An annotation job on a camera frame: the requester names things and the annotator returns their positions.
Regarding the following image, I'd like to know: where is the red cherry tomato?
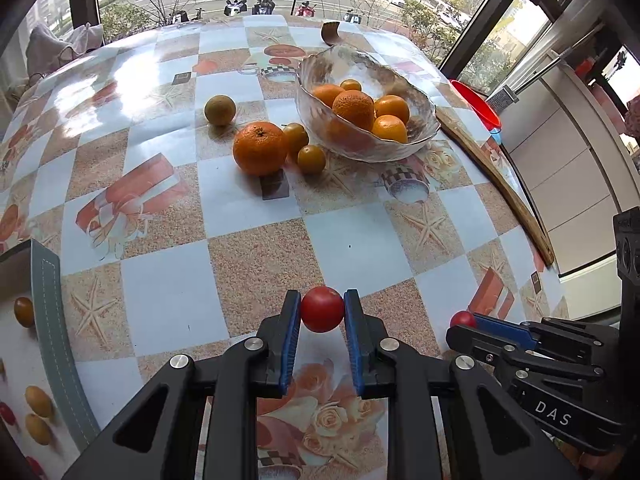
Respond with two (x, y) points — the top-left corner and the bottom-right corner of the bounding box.
(300, 286), (345, 333)

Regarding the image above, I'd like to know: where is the white tray with green rim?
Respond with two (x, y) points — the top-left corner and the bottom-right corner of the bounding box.
(1, 240), (100, 479)

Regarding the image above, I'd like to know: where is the small orange kumquat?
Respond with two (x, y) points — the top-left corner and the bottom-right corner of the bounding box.
(282, 122), (309, 162)
(296, 145), (326, 176)

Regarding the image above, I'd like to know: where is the large orange on table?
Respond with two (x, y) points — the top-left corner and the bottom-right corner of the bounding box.
(232, 122), (288, 177)

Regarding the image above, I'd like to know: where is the patterned tablecloth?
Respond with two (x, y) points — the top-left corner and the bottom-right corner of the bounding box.
(0, 13), (572, 480)

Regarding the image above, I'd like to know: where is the green-brown round fruit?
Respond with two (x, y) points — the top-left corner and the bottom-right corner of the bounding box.
(204, 96), (236, 127)

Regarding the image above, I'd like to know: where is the orange in bowl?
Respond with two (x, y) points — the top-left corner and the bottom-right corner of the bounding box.
(332, 90), (375, 131)

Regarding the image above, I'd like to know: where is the glass fruit bowl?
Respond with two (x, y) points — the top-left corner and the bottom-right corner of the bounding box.
(295, 44), (439, 162)

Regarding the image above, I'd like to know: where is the cloth bag on table edge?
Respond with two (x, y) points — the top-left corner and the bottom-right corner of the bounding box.
(26, 23), (103, 79)

